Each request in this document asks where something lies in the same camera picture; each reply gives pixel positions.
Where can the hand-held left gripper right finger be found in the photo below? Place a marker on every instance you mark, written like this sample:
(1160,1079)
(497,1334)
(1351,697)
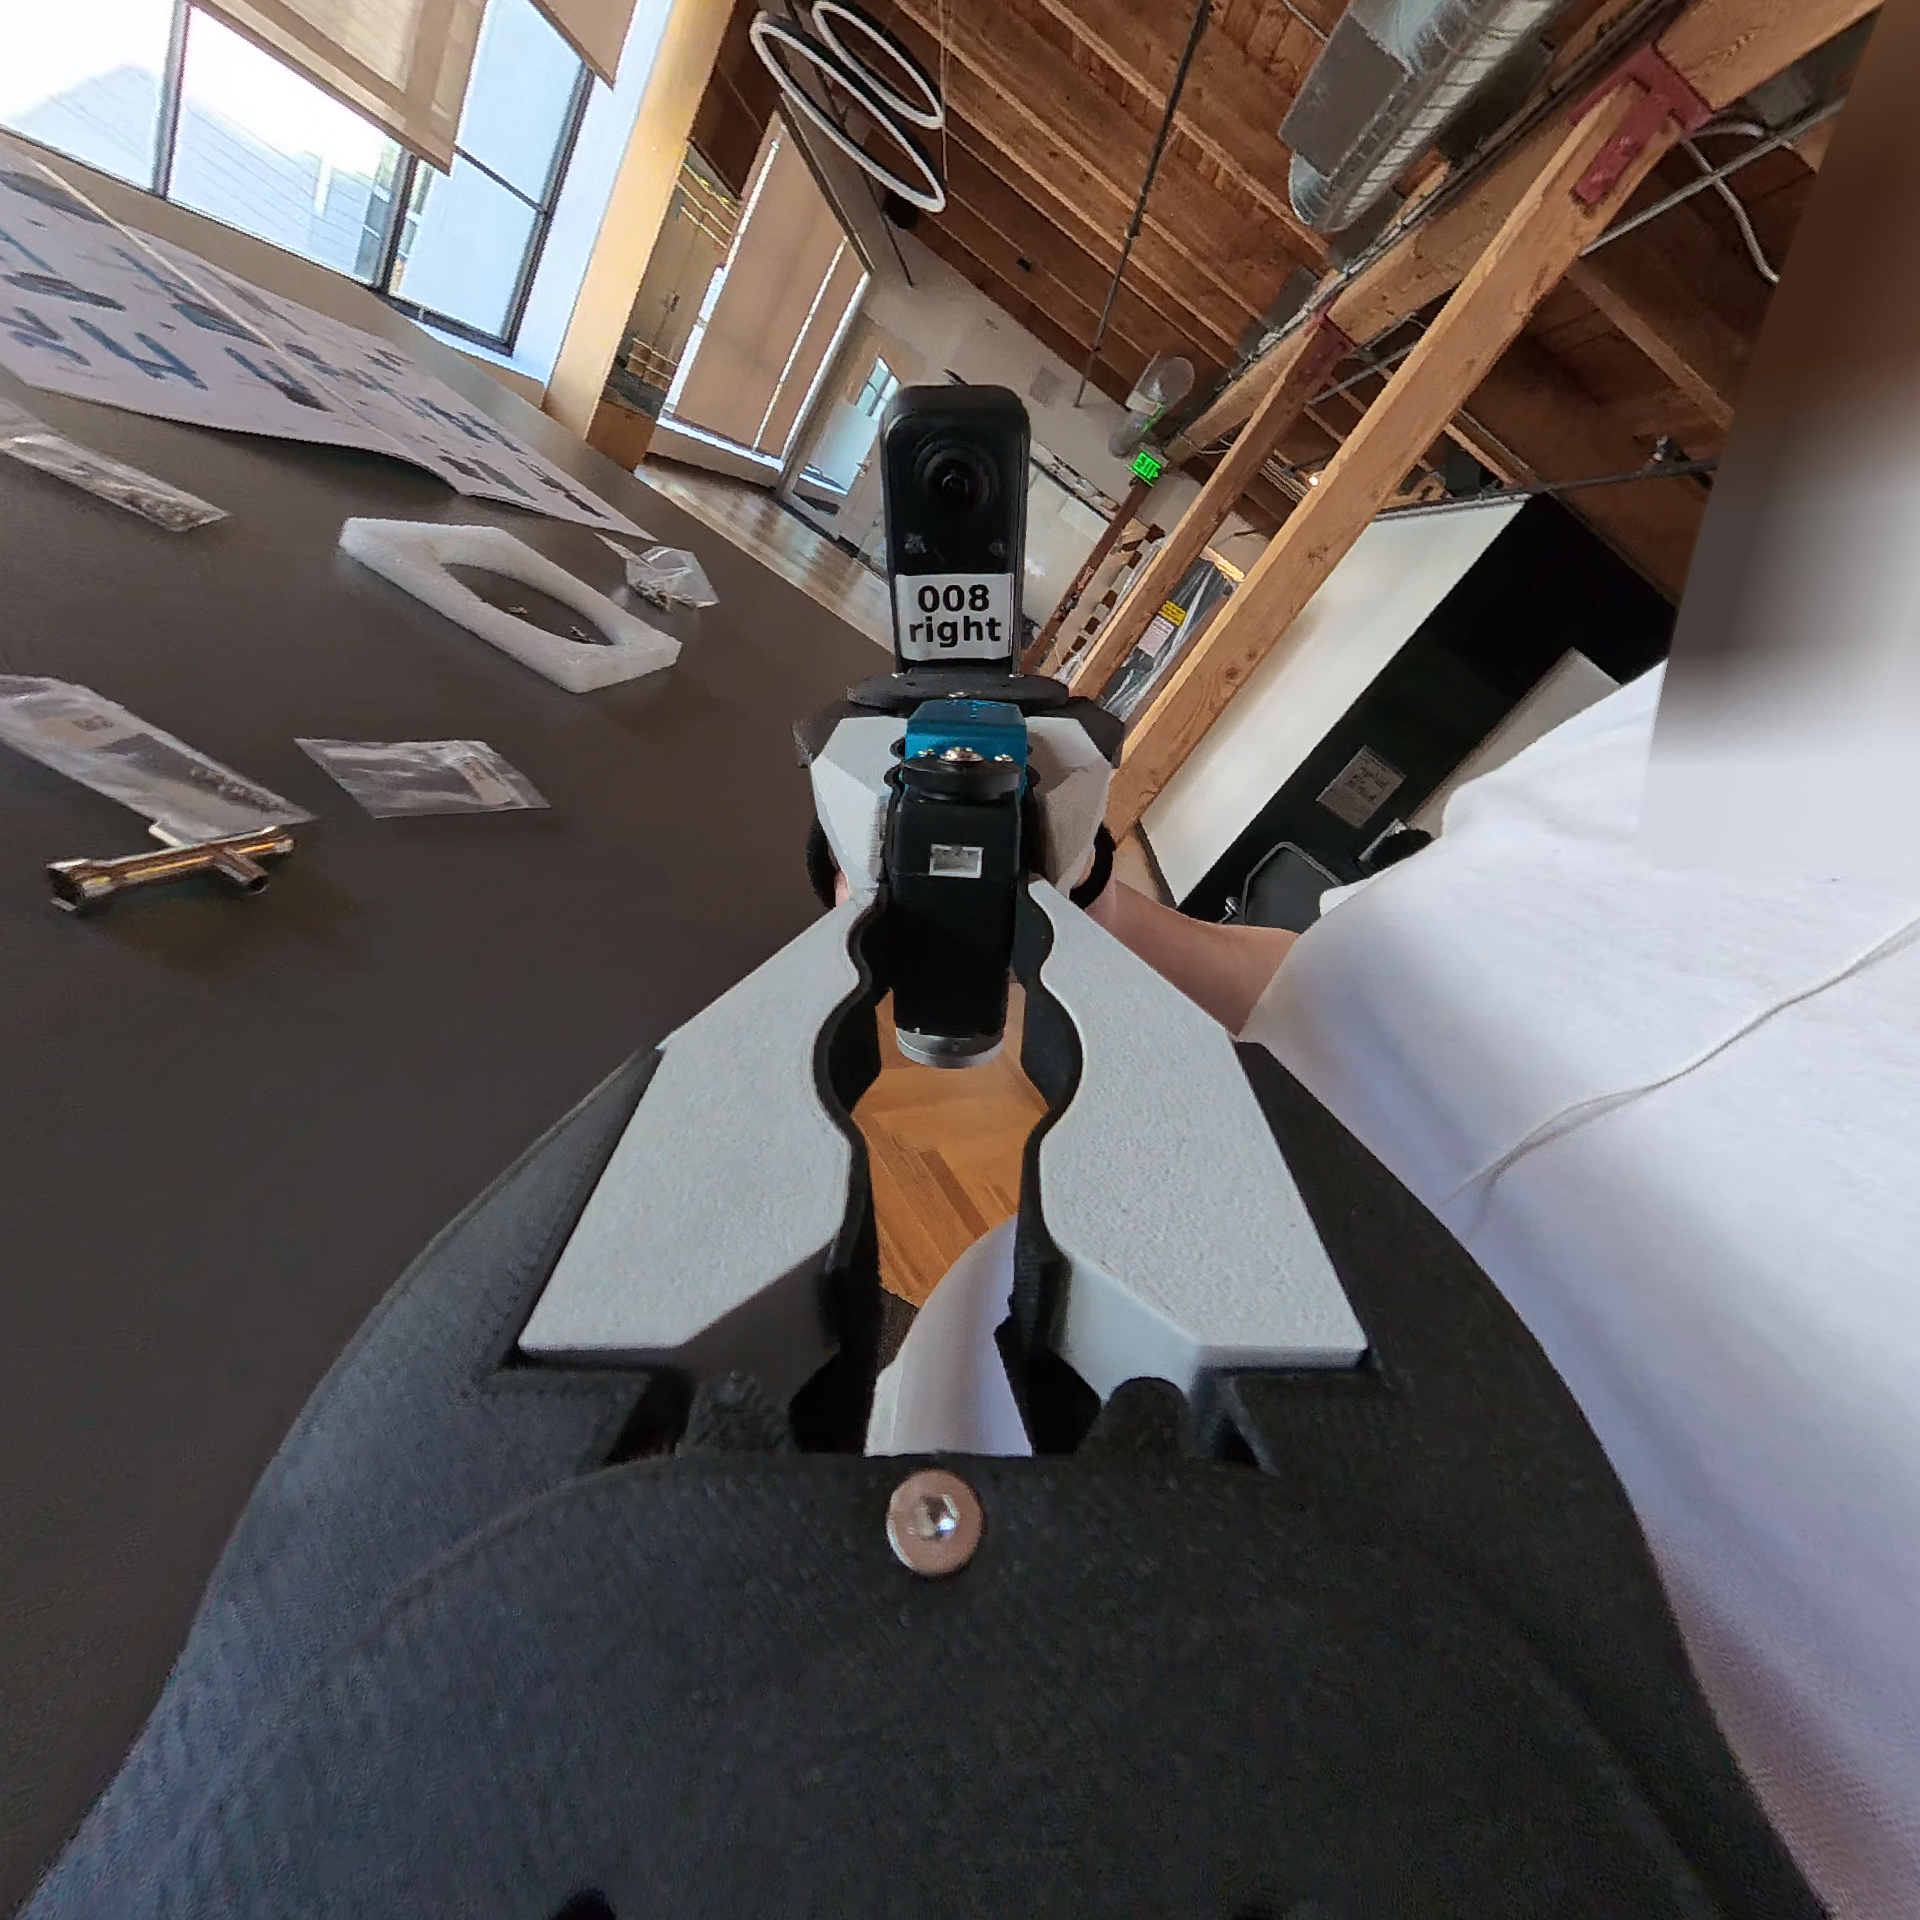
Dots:
(1183,1201)

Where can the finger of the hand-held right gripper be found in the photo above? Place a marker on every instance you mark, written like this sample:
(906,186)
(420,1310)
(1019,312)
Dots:
(846,790)
(1071,805)

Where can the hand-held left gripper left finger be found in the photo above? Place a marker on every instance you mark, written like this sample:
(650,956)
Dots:
(706,1183)

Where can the blue bracket servo assembly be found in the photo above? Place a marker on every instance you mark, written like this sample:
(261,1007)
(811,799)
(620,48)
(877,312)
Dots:
(944,915)

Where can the person's right forearm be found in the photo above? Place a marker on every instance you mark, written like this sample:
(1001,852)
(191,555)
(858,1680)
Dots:
(1208,958)

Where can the black office chair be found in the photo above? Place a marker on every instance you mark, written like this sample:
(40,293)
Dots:
(1287,895)

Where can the small clear screw bag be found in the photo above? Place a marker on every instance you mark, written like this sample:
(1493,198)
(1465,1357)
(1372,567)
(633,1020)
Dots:
(659,575)

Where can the white projection screen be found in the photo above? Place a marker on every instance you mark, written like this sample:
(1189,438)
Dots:
(1351,660)

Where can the flat clear labelled bag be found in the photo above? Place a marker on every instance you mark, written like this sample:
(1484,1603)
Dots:
(420,776)

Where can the person's white shirt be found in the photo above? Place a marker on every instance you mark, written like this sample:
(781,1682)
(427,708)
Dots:
(1651,1275)

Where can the metal cross wrench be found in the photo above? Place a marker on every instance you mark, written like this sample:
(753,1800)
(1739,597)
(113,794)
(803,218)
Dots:
(165,869)

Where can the beige roller blind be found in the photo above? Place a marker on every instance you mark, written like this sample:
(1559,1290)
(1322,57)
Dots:
(374,73)

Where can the large window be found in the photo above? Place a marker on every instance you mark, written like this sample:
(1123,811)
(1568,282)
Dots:
(301,164)

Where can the large clear parts bag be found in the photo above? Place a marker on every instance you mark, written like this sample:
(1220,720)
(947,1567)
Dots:
(119,743)

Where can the printed instruction sheet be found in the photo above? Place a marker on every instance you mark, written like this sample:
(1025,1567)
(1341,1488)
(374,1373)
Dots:
(178,344)

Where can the clear bag of long parts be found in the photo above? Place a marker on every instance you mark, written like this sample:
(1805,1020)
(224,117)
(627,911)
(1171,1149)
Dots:
(107,479)

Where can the paper notice on wall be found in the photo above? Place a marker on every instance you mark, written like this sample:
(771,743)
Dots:
(1360,781)

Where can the slanted wooden post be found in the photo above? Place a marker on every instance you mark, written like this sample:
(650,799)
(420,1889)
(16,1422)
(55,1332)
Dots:
(1392,408)

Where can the white foam frame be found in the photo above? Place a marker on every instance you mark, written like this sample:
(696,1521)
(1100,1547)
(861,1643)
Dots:
(392,549)

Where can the silver ventilation duct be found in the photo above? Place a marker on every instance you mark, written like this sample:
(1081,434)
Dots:
(1392,107)

